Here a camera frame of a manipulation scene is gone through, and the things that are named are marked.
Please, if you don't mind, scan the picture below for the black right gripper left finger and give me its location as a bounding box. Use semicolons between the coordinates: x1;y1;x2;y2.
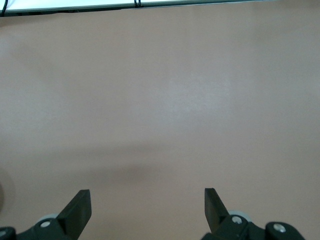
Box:
0;189;92;240

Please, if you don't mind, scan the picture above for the black table edge rail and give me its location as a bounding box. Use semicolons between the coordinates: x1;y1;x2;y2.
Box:
0;0;320;16

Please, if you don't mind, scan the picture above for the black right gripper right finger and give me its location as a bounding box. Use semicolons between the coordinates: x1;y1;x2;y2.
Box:
201;187;307;240

